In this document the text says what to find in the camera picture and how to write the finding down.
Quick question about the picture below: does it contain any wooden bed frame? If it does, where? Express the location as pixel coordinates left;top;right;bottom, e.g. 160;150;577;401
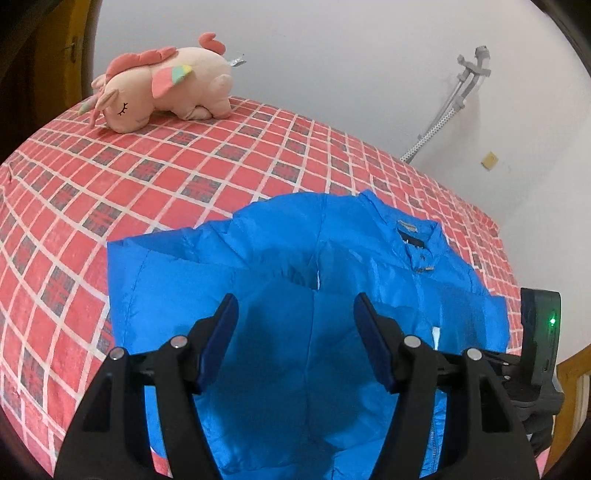
538;344;591;462

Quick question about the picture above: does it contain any wooden wardrobe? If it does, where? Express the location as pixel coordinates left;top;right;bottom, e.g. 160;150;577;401
0;0;100;162

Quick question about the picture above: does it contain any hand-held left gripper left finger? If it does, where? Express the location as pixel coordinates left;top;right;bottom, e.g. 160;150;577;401
54;292;240;480

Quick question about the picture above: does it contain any bed with red checked sheet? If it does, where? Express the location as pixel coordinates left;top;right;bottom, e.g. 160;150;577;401
0;96;520;480

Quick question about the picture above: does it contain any blue puffer jacket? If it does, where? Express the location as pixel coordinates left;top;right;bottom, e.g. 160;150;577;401
107;189;510;480

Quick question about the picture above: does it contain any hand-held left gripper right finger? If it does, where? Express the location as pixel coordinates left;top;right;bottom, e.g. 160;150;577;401
353;292;541;480

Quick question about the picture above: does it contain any pink plush unicorn toy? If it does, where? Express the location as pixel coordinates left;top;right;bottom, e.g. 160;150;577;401
78;32;245;134

